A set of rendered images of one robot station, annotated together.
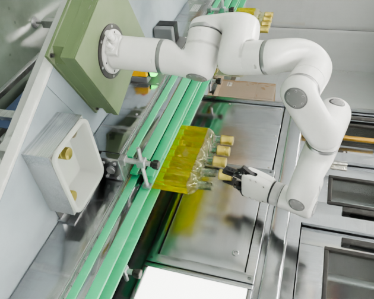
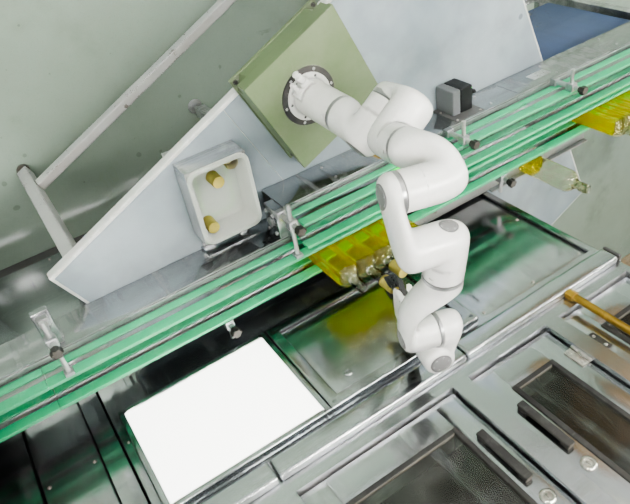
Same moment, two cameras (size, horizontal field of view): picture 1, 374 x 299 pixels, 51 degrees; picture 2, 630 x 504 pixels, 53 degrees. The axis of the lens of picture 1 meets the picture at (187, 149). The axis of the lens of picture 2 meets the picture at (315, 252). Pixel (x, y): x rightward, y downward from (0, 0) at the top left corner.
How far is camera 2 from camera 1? 0.83 m
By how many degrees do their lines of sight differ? 32
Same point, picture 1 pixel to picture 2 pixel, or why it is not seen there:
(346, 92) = not seen: outside the picture
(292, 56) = (417, 153)
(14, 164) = (162, 170)
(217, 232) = (350, 344)
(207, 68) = (361, 141)
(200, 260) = (309, 359)
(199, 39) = (367, 106)
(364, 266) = (478, 473)
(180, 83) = not seen: hidden behind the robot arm
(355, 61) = not seen: outside the picture
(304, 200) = (404, 335)
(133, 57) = (311, 106)
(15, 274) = (134, 270)
